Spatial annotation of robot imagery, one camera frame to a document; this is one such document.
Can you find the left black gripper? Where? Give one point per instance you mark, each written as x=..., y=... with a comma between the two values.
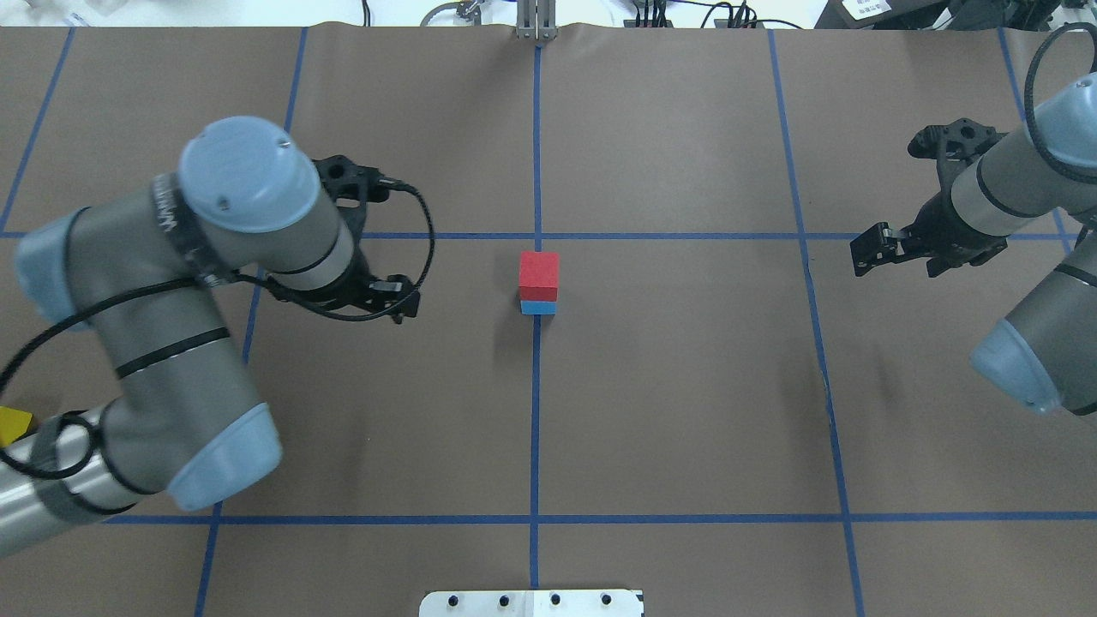
x=354, y=290

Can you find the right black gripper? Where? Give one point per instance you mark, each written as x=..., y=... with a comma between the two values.
x=945, y=230

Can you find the blue cube block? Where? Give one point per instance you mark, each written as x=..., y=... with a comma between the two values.
x=537, y=307

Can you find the red cube block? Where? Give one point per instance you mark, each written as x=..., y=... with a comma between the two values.
x=539, y=276

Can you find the yellow cube block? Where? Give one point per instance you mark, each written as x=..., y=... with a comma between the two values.
x=15, y=424

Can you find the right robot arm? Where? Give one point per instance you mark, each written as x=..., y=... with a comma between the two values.
x=994, y=187

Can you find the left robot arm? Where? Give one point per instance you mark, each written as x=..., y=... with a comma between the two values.
x=244, y=204

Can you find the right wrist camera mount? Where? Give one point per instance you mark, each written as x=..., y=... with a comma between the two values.
x=953, y=147

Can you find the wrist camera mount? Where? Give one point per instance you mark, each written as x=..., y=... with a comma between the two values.
x=953, y=147
x=352, y=188

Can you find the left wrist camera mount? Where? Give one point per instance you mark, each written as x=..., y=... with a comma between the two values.
x=352, y=188

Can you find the aluminium frame post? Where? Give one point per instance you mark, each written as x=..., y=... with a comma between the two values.
x=536, y=20

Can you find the white pedestal column base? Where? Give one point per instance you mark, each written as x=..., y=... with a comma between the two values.
x=573, y=602

